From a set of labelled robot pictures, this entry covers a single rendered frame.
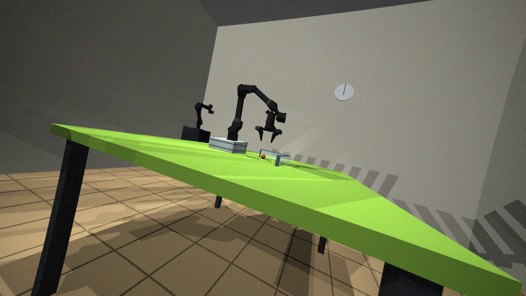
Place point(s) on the clear l-shaped low wall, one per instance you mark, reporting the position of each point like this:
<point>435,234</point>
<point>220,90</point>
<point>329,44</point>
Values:
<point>272,156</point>

